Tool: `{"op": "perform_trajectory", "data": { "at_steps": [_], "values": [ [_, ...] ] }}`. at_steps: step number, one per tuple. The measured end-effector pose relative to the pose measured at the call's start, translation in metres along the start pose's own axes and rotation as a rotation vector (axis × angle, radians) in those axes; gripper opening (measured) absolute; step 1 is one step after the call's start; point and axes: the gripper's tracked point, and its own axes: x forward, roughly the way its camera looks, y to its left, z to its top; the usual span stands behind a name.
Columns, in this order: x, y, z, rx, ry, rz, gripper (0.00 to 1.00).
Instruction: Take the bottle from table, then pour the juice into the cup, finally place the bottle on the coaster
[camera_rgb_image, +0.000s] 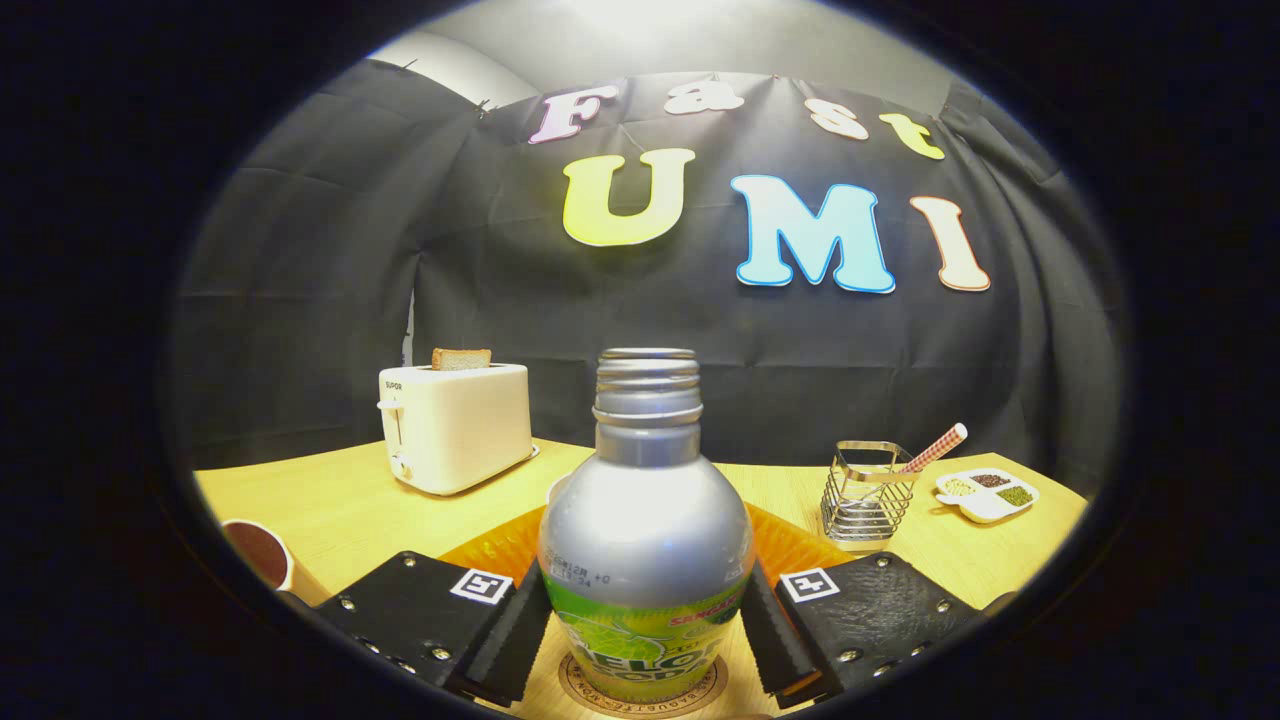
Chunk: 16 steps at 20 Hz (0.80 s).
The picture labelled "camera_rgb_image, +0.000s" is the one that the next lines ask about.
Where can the wooden table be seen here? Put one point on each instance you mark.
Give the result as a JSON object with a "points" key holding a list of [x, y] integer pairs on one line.
{"points": [[340, 500]]}

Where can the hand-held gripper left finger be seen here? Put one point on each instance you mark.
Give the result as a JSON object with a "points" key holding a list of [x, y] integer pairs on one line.
{"points": [[410, 610]]}

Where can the toast slice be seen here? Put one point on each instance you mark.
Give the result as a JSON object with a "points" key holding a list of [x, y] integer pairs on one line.
{"points": [[460, 359]]}

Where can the red striped straw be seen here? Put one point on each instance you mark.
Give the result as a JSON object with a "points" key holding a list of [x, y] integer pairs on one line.
{"points": [[935, 450]]}

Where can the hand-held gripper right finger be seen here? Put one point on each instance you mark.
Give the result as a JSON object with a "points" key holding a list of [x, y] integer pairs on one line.
{"points": [[880, 610]]}

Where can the white toaster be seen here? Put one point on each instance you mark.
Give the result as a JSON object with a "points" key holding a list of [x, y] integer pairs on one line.
{"points": [[460, 430]]}

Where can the silver bottle with green label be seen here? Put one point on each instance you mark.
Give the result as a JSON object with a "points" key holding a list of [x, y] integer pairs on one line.
{"points": [[645, 520]]}

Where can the round cork coaster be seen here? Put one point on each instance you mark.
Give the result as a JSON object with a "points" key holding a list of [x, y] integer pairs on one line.
{"points": [[580, 690]]}

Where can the white divided dish with beans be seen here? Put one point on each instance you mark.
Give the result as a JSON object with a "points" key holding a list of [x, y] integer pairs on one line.
{"points": [[985, 507]]}

